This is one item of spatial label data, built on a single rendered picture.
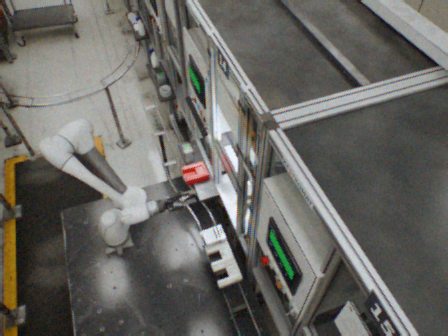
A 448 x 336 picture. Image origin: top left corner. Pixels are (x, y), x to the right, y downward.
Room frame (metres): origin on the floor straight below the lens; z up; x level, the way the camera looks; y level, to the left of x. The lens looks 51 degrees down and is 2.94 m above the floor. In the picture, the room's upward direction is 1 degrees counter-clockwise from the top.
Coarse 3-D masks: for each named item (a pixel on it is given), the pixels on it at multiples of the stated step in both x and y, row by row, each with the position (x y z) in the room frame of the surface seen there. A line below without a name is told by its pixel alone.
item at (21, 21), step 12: (24, 12) 5.00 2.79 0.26; (36, 12) 5.00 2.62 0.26; (48, 12) 4.99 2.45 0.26; (60, 12) 4.99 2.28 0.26; (72, 12) 4.99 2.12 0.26; (12, 24) 4.68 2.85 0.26; (24, 24) 4.68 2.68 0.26; (36, 24) 4.68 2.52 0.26; (48, 24) 4.67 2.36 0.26; (60, 24) 4.70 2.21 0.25; (72, 24) 4.74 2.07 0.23
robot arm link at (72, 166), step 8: (72, 160) 1.32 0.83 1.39; (64, 168) 1.28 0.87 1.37; (72, 168) 1.28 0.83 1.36; (80, 168) 1.29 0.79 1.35; (80, 176) 1.26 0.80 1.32; (88, 176) 1.26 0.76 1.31; (88, 184) 1.25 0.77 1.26; (96, 184) 1.25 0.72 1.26; (104, 184) 1.27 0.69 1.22; (104, 192) 1.25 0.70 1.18; (112, 192) 1.26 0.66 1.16; (120, 200) 1.25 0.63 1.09; (128, 200) 1.26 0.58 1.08; (136, 200) 1.27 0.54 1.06
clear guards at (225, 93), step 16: (224, 80) 1.31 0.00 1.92; (224, 96) 1.31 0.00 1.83; (224, 112) 1.32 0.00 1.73; (224, 128) 1.32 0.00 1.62; (256, 128) 0.99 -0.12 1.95; (208, 144) 1.60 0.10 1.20; (224, 144) 1.32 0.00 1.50; (208, 160) 1.62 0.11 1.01; (224, 160) 1.32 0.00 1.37; (240, 192) 1.10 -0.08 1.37; (240, 208) 1.09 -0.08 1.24; (240, 224) 1.08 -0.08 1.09
